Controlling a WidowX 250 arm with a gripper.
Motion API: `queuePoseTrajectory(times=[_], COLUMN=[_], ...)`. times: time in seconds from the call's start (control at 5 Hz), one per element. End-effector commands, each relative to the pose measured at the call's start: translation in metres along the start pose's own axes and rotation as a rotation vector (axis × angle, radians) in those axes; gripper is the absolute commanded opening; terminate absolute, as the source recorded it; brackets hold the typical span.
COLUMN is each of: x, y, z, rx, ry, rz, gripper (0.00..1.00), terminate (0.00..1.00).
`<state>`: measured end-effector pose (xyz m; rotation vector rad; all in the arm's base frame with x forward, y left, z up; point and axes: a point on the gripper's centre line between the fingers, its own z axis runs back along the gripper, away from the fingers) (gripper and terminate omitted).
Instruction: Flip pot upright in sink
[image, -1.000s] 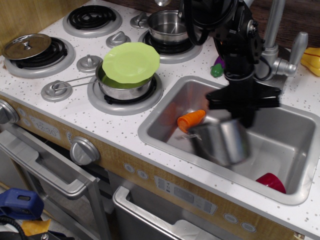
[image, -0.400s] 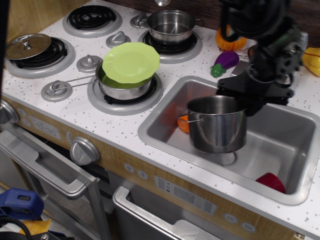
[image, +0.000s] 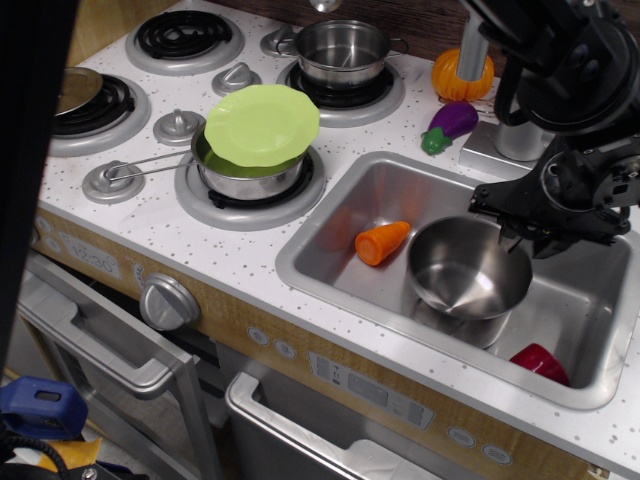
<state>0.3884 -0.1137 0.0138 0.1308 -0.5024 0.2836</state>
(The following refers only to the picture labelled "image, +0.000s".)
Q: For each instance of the steel saucepan with handle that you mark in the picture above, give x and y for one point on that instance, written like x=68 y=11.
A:
x=231 y=180

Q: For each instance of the front right burner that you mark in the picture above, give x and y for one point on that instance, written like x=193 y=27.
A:
x=193 y=197

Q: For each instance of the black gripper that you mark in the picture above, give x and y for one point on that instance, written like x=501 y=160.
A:
x=571 y=195

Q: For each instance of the blue clamp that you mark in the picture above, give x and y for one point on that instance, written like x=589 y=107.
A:
x=43 y=409

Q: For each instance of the dark foreground post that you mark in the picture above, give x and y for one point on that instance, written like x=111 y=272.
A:
x=35 y=40

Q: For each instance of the silver toy faucet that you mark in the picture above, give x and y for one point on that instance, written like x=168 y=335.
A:
x=496 y=149

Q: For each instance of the orange toy pumpkin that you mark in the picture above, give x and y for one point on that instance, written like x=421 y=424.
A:
x=449 y=86

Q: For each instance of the green plastic plate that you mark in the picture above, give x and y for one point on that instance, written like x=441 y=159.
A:
x=262 y=126

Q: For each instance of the front left coil burner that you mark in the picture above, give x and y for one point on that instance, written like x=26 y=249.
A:
x=114 y=116

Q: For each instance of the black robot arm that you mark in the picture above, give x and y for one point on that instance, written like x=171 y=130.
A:
x=572 y=71

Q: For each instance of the coil burner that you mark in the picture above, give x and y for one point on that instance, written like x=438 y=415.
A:
x=184 y=42
x=114 y=116

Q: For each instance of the silver stove knob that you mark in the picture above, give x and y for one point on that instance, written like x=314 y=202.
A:
x=113 y=182
x=235 y=78
x=177 y=127
x=280 y=43

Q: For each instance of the small steel pot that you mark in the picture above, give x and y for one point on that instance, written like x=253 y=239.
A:
x=341 y=54

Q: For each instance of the silver dishwasher door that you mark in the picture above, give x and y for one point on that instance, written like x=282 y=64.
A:
x=283 y=430

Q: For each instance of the orange toy carrot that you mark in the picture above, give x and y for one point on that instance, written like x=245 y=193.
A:
x=373 y=246

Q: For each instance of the yellow cloth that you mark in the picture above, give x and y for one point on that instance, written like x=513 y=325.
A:
x=77 y=453

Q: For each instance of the steel pot lid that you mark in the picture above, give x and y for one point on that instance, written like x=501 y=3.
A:
x=79 y=86

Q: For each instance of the purple toy eggplant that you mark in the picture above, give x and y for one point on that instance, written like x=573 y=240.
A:
x=453 y=120

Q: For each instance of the silver oven dial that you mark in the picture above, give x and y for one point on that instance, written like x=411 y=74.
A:
x=167 y=305

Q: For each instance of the back right burner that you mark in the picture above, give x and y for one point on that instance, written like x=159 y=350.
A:
x=351 y=107

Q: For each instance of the silver oven door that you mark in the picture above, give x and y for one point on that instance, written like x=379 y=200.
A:
x=142 y=391

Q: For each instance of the silver sink basin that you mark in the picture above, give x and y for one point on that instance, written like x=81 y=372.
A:
x=582 y=304

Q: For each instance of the red toy cup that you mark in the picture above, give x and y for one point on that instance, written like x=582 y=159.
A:
x=536 y=358

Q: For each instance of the back left coil burner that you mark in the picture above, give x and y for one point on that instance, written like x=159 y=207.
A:
x=184 y=42

